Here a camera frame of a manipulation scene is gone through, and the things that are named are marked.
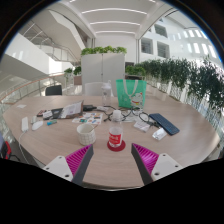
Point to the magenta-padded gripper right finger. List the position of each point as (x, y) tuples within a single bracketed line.
[(161, 165)]

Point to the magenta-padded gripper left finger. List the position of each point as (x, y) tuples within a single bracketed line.
[(61, 166)]

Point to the clear red-labelled water bottle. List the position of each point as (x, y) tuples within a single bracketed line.
[(115, 138)]

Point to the white paper packet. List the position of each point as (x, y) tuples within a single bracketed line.
[(159, 134), (142, 126)]

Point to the white mug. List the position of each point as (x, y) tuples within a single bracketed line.
[(86, 135)]

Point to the small teal stick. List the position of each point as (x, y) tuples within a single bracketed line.
[(51, 122)]

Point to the flat round red coaster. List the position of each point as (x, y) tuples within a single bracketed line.
[(116, 149)]

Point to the white computer mouse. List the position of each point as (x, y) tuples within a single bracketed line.
[(37, 125)]

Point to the small white card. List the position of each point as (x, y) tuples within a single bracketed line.
[(47, 114)]

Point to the black folder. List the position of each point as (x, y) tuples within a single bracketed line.
[(56, 112)]

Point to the colourful sticker sheet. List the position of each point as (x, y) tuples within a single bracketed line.
[(87, 118)]

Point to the small white gadget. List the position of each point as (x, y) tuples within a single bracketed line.
[(33, 119)]

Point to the white power strip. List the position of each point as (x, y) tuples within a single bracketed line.
[(25, 124)]

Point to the red and black phone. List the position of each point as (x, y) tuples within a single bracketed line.
[(41, 113)]

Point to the open paper notebook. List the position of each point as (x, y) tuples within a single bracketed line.
[(71, 110)]

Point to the red chair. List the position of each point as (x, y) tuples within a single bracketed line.
[(6, 150)]

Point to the black power adapter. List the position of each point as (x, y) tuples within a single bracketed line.
[(88, 108)]

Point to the black chair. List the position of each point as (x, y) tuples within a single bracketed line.
[(53, 90)]

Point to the green cat-print tote bag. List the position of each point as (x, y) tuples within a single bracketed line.
[(128, 95)]

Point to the white chair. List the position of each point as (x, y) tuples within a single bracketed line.
[(93, 89)]

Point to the clear bottle with white cap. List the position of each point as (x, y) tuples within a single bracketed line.
[(106, 93)]

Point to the long hedge of green plants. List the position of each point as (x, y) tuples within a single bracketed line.
[(190, 75)]

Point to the planter with green plants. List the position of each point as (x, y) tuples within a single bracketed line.
[(77, 70)]

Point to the low planter box with plants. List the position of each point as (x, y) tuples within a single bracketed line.
[(135, 70)]

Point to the white cabinet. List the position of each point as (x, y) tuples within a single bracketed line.
[(101, 70)]

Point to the green plants atop cabinet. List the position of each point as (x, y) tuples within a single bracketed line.
[(103, 50)]

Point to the ceiling light strips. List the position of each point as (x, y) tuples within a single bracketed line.
[(115, 22)]

